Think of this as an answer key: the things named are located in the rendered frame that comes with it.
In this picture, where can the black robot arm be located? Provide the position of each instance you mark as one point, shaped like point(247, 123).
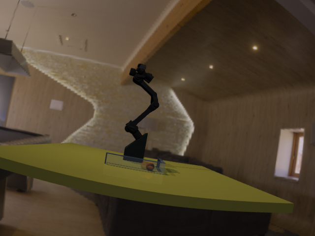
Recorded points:
point(139, 80)

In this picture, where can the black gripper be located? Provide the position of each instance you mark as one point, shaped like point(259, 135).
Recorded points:
point(132, 72)

